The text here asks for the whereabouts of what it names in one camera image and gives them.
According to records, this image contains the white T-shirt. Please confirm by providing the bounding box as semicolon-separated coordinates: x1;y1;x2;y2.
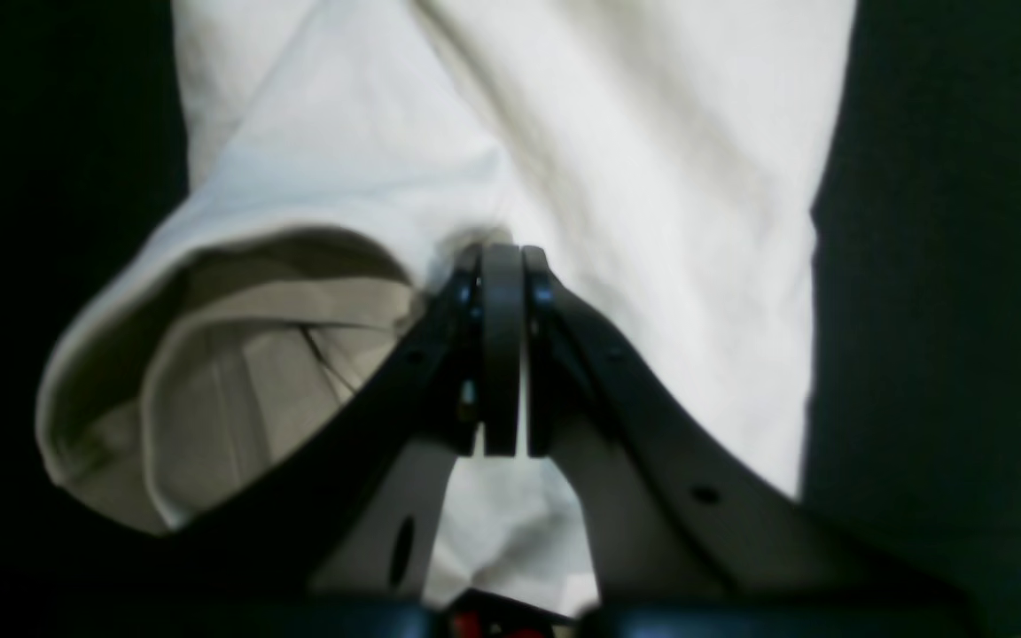
36;0;857;617

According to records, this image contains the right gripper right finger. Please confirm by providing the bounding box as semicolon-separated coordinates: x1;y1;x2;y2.
523;246;972;637

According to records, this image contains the black table cloth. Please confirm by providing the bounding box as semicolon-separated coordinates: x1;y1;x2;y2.
0;1;1021;635

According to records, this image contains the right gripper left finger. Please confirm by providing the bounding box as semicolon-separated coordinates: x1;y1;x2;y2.
163;244;526;637

